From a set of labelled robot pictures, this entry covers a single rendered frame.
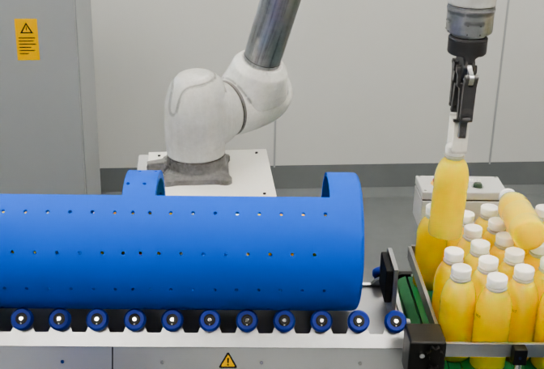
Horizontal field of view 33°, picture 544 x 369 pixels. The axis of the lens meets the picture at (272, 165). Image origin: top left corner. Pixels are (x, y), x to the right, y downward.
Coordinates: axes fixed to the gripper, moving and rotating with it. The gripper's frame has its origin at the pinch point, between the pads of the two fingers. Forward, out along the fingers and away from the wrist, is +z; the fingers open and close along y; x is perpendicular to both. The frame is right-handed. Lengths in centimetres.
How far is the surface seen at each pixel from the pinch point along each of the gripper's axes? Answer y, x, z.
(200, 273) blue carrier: 17, -51, 23
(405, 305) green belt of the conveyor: -5.8, -6.4, 43.3
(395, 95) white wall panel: -276, 32, 81
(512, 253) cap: 8.4, 11.4, 22.5
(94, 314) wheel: 13, -72, 35
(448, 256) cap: 8.7, -1.3, 23.1
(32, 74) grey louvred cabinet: -137, -118, 31
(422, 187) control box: -24.5, -1.1, 22.5
